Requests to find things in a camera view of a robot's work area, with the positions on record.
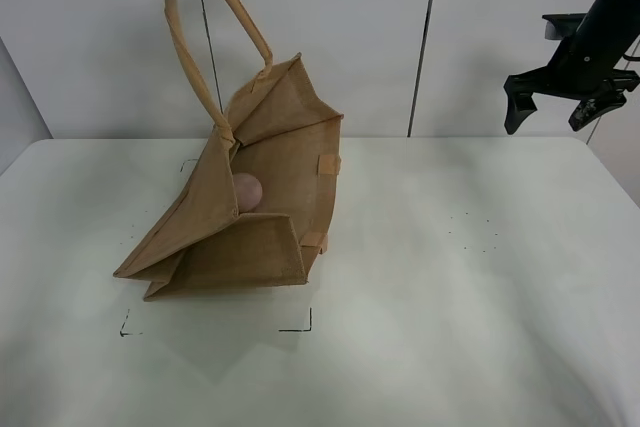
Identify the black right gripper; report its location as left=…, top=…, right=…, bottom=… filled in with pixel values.
left=504, top=0, right=639, bottom=135

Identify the pink peach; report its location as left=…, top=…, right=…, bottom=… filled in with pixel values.
left=233, top=173, right=263, bottom=213

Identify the brown linen tote bag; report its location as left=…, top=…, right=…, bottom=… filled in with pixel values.
left=115, top=0, right=342, bottom=301

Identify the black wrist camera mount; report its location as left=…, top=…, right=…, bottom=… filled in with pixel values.
left=542, top=13, right=586, bottom=41

